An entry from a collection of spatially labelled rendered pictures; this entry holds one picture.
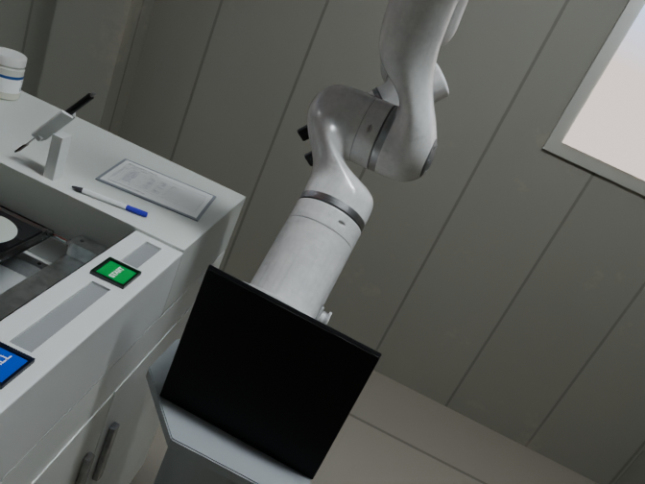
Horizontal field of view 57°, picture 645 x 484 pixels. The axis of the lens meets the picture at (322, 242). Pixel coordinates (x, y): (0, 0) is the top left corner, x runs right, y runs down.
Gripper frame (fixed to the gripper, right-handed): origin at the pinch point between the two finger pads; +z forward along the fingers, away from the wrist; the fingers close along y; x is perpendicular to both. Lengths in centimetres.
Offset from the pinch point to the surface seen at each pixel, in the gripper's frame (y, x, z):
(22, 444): -64, 27, 38
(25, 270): -26, 23, 49
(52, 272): -31, 23, 42
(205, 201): -6.8, 4.3, 23.3
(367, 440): 0, -137, 42
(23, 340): -55, 34, 33
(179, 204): -11.1, 9.8, 26.3
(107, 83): 124, -16, 76
